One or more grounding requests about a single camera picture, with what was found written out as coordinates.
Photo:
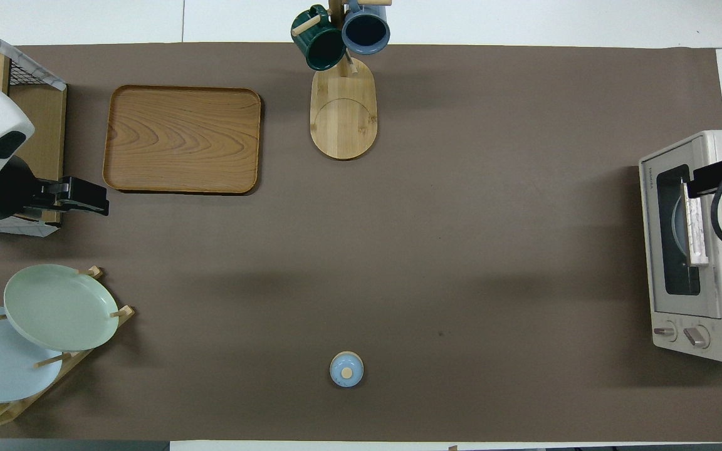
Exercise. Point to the brown table mat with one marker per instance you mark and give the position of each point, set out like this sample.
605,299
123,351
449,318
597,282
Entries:
461,250

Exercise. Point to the small blue lidded jar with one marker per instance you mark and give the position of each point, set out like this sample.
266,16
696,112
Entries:
346,371

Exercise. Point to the wooden serving tray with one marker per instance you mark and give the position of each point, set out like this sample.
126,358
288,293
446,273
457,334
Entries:
182,139

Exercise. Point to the wooden mug tree stand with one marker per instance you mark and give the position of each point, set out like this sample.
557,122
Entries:
342,119

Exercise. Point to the wooden plate rack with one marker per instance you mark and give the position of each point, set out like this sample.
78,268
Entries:
124,311

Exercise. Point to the dark green mug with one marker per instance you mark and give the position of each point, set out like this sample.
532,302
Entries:
320,44

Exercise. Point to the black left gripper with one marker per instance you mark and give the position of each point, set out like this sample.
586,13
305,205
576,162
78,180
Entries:
4,191

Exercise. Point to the blue mug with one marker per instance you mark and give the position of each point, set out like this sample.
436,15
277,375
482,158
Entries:
366,30

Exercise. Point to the pale green plate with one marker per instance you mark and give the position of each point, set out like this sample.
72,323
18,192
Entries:
60,307

